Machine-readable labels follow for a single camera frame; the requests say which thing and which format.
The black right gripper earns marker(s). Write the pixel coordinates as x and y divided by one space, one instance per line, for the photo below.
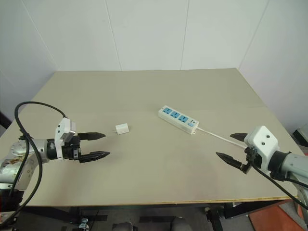
253 158

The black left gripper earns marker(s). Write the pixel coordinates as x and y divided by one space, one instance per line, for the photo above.
71 151

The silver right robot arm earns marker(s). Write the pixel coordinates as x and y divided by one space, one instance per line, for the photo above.
290 163

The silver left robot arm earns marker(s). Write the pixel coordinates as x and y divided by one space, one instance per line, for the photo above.
38 149

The white charger plug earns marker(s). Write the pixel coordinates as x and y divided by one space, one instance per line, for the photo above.
122 129

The white power strip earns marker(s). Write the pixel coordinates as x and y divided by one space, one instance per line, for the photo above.
179 119

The grey black box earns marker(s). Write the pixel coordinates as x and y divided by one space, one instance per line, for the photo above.
300 138

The small metal clamp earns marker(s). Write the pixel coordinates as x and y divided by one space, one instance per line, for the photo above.
83 225

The reddish brown board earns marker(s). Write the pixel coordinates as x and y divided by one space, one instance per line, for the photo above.
274 219

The dark rounded shape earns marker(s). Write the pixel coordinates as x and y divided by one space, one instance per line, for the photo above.
124 226
180 223

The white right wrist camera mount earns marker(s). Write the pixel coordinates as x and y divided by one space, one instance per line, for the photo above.
263 139

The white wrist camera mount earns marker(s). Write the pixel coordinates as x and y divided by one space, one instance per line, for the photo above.
263 139
62 127

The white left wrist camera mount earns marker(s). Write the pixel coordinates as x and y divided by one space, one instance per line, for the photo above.
62 127

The black metal table frame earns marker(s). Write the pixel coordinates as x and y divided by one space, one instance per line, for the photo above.
240 208

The dark panel at wall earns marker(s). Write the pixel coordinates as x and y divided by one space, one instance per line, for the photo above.
4 120

